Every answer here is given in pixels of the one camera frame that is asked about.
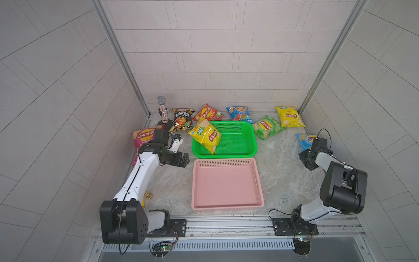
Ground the black yellow chip bag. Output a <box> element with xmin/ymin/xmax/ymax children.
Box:
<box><xmin>170</xmin><ymin>108</ymin><xmax>195</xmax><ymax>133</ymax></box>

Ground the left circuit board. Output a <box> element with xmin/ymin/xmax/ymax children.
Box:
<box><xmin>150</xmin><ymin>241</ymin><xmax>174</xmax><ymax>259</ymax></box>

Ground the right circuit board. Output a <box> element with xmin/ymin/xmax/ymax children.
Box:
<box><xmin>292</xmin><ymin>238</ymin><xmax>312</xmax><ymax>257</ymax></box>

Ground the red Lay's chip bag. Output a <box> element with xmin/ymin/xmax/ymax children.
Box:
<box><xmin>193</xmin><ymin>104</ymin><xmax>226</xmax><ymax>121</ymax></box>

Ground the small brass knob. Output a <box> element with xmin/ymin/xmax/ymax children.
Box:
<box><xmin>144</xmin><ymin>192</ymin><xmax>153</xmax><ymax>199</ymax></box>

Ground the yellow Lay's chip bag front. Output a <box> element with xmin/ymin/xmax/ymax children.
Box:
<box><xmin>188</xmin><ymin>118</ymin><xmax>222</xmax><ymax>155</ymax></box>

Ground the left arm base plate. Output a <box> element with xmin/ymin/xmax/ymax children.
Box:
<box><xmin>147</xmin><ymin>210</ymin><xmax>187</xmax><ymax>238</ymax></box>

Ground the green plastic basket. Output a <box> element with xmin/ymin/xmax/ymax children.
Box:
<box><xmin>192</xmin><ymin>121</ymin><xmax>258</xmax><ymax>159</ymax></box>

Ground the green Lay's chip bag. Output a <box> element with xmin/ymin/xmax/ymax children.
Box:
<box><xmin>252</xmin><ymin>116</ymin><xmax>286</xmax><ymax>140</ymax></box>

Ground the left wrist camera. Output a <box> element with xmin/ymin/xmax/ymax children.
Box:
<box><xmin>168</xmin><ymin>134</ymin><xmax>183</xmax><ymax>153</ymax></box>

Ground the light blue Lay's chip bag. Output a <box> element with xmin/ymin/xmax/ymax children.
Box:
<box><xmin>296</xmin><ymin>134</ymin><xmax>318</xmax><ymax>151</ymax></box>

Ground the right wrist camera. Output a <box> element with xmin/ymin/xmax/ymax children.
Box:
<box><xmin>312</xmin><ymin>137</ymin><xmax>329</xmax><ymax>152</ymax></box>

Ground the yellow lay's chip bag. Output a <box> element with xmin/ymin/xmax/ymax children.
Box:
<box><xmin>276</xmin><ymin>106</ymin><xmax>305</xmax><ymax>128</ymax></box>
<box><xmin>188</xmin><ymin>118</ymin><xmax>222</xmax><ymax>155</ymax></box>

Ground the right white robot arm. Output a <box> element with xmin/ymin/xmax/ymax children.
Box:
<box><xmin>291</xmin><ymin>149</ymin><xmax>368</xmax><ymax>224</ymax></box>

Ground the blue tomato Lay's chip bag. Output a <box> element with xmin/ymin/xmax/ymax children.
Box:
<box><xmin>226</xmin><ymin>106</ymin><xmax>254</xmax><ymax>124</ymax></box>

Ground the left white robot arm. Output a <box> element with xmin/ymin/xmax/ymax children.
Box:
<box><xmin>99</xmin><ymin>129</ymin><xmax>189</xmax><ymax>245</ymax></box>

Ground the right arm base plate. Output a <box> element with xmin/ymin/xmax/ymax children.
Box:
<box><xmin>268</xmin><ymin>209</ymin><xmax>319</xmax><ymax>238</ymax></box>

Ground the circuit board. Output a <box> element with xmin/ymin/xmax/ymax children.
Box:
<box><xmin>292</xmin><ymin>238</ymin><xmax>312</xmax><ymax>257</ymax></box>
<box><xmin>150</xmin><ymin>241</ymin><xmax>174</xmax><ymax>259</ymax></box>

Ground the pink Lay's chip bag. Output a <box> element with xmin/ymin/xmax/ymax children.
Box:
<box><xmin>132</xmin><ymin>128</ymin><xmax>155</xmax><ymax>167</ymax></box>

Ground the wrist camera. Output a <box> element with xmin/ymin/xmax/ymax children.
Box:
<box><xmin>312</xmin><ymin>137</ymin><xmax>329</xmax><ymax>152</ymax></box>
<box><xmin>168</xmin><ymin>134</ymin><xmax>183</xmax><ymax>153</ymax></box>

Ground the pink plastic basket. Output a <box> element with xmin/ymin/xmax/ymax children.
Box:
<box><xmin>192</xmin><ymin>158</ymin><xmax>265</xmax><ymax>210</ymax></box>

